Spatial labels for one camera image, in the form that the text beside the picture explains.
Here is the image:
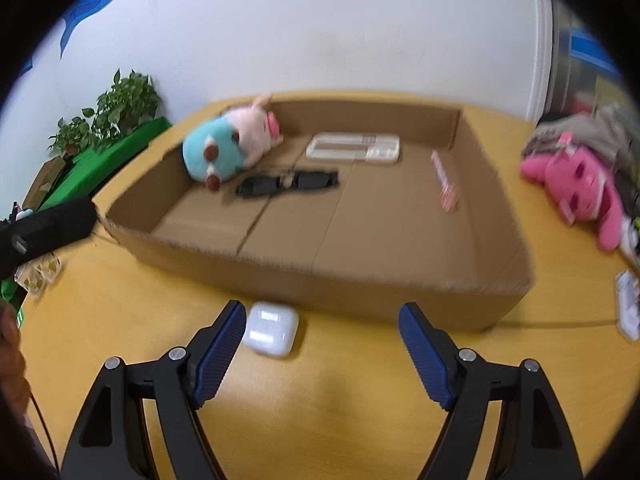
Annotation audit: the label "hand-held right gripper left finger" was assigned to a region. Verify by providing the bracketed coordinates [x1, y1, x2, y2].
[59, 301, 247, 480]

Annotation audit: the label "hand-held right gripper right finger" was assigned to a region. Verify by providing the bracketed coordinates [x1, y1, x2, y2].
[398, 302, 583, 480]

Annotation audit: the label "white earbuds case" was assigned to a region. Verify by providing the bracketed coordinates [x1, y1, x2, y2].
[241, 301, 300, 358]

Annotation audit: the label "large cardboard box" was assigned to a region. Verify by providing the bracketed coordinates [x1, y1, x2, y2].
[102, 100, 536, 332]

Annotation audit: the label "black oblong case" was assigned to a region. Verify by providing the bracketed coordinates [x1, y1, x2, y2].
[0, 196, 98, 281]

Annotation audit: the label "pink pig plush toy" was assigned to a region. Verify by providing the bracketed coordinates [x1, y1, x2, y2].
[181, 92, 285, 193]

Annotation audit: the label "person's left forearm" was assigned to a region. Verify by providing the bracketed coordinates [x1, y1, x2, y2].
[0, 302, 28, 411]

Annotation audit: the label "pink strip packet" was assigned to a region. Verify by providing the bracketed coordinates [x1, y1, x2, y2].
[430, 150, 460, 212]

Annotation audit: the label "clear packet with yellow pieces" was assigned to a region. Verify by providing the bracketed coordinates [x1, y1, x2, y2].
[14, 252, 63, 298]

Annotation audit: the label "black sunglasses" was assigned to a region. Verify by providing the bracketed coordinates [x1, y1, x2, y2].
[235, 169, 340, 200]

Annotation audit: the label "white flat packet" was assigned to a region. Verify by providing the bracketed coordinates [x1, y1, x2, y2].
[614, 269, 640, 343]

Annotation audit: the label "clear plastic case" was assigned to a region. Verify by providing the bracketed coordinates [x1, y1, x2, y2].
[305, 132, 402, 165]

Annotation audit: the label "bright pink plush toy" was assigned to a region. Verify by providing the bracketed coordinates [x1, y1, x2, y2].
[519, 132, 626, 253]

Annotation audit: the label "green table cloth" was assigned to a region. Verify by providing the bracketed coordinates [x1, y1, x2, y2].
[30, 117, 173, 211]

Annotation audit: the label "small brown cardboard box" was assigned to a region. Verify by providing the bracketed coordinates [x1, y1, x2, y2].
[22, 156, 68, 208]

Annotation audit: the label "small potted green plant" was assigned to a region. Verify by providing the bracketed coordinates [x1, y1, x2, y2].
[48, 107, 101, 161]

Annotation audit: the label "large potted green plant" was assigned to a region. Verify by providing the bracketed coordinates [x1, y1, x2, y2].
[94, 69, 163, 143]

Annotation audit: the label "grey clothing pile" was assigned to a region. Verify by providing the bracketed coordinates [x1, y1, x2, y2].
[522, 102, 640, 196]

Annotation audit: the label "grey metal door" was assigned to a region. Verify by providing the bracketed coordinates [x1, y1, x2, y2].
[547, 0, 626, 121]

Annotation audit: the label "blue ribbon wall decal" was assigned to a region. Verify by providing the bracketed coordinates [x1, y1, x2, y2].
[60, 0, 143, 56]

